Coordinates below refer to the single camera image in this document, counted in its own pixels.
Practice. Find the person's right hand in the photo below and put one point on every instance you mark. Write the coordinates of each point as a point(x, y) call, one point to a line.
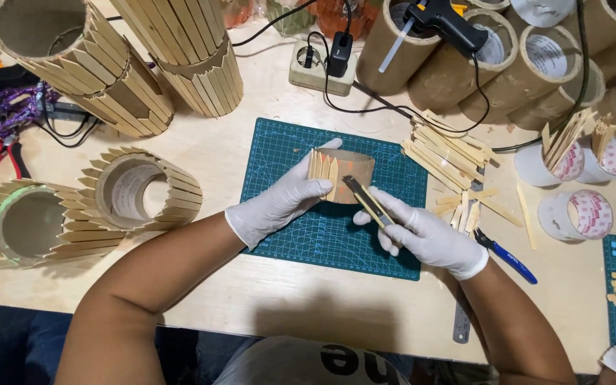
point(431, 238)

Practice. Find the person's left hand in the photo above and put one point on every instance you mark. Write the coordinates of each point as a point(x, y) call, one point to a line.
point(276, 206)

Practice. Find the black yellow utility knife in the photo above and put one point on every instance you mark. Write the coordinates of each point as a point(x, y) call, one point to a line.
point(369, 206)

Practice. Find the short cardboard tube with sticks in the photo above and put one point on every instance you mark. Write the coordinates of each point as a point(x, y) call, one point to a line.
point(353, 168)

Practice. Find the large green cutting mat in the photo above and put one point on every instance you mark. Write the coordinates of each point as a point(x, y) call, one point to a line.
point(297, 251)

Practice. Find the scattered cut wooden sticks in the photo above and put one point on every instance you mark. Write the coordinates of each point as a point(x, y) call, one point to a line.
point(471, 206)

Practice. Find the pile of long wooden sticks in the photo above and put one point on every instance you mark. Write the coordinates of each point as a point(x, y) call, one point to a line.
point(447, 152)

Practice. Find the steel ruler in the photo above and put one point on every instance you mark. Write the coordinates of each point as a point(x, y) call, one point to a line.
point(462, 321)

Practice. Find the white tape roll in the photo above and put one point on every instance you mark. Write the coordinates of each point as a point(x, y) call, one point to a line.
point(556, 216)
point(532, 168)
point(615, 158)

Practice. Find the beige power strip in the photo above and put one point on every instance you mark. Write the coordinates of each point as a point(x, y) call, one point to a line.
point(313, 75)

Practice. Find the black plug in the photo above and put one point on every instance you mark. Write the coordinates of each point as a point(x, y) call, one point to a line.
point(308, 56)

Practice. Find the person's grey shirt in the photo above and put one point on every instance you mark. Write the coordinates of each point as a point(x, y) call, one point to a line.
point(297, 363)

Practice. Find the black power adapter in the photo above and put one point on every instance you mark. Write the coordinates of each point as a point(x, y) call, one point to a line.
point(340, 53)

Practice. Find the tall stick-covered cardboard tube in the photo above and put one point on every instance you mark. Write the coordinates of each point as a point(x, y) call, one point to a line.
point(195, 59)
point(94, 75)

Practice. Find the bundle of pointed wooden sticks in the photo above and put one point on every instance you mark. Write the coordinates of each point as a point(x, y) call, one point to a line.
point(567, 136)

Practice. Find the row of bare cardboard tubes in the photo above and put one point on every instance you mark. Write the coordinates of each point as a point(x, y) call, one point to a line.
point(532, 75)

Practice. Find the heap of orange green decorations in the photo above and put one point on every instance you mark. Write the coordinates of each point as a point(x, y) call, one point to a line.
point(334, 13)

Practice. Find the bundle of short stick offcuts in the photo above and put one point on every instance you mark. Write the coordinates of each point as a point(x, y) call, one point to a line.
point(603, 133)

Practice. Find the green-rimmed stick-covered tube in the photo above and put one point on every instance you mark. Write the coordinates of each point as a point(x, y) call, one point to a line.
point(72, 235)

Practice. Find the black hot glue gun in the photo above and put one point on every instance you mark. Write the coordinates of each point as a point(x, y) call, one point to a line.
point(447, 21)

